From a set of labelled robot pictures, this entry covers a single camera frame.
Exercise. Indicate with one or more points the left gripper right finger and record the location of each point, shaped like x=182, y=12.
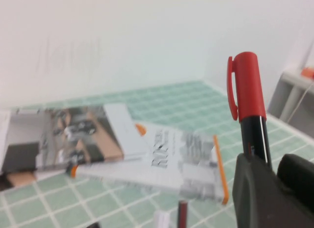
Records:
x=299, y=176

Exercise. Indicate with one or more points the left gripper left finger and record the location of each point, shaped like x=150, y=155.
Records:
x=257, y=201

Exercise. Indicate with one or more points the red capped marker pen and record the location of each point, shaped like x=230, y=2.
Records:
x=247, y=90

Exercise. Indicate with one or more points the white ROS book orange spine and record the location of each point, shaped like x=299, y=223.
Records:
x=196, y=164

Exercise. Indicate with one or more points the dark red pencil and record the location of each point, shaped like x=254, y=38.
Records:
x=182, y=213

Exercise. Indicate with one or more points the grey shelf unit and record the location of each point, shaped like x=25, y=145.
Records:
x=287, y=90

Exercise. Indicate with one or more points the white plastic ruler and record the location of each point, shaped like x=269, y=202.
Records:
x=162, y=220

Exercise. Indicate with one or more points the small orange object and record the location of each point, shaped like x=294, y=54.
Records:
x=307, y=72

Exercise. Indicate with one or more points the green checked tablecloth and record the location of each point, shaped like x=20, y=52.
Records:
x=171, y=102

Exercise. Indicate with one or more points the white robot photo brochure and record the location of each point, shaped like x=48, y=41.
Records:
x=3, y=132
x=86, y=129

